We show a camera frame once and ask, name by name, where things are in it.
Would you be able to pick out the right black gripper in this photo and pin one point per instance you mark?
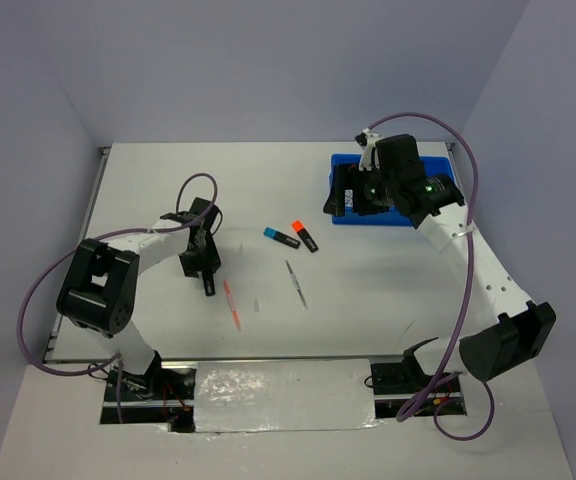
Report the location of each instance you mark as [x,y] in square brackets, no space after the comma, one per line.
[350,178]

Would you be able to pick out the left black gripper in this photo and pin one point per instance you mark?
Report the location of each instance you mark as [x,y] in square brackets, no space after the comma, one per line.
[211,260]

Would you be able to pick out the orange cap black highlighter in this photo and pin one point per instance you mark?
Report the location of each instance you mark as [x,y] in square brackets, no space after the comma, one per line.
[305,236]

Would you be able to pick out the blue cap black highlighter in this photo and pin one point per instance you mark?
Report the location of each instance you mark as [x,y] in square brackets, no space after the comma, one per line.
[282,238]

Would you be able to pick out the purple clear highlighter pen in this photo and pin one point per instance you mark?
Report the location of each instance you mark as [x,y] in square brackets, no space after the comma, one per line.
[296,284]

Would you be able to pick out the blue round tape dispenser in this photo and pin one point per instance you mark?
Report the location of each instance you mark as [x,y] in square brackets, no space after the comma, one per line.
[348,199]

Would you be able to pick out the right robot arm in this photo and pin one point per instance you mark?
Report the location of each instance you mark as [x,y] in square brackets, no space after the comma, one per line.
[503,327]

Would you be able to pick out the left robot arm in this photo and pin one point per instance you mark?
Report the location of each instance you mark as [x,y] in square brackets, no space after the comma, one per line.
[99,290]

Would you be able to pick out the orange clear pen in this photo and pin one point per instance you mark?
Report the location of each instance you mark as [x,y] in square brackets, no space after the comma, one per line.
[232,305]

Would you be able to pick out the blue plastic bin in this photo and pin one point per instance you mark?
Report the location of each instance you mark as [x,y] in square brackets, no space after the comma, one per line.
[403,192]

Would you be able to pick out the silver foil cover plate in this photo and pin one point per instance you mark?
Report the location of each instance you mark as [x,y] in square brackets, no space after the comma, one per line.
[277,396]

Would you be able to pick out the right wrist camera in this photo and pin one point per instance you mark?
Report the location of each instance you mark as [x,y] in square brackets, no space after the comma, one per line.
[367,140]

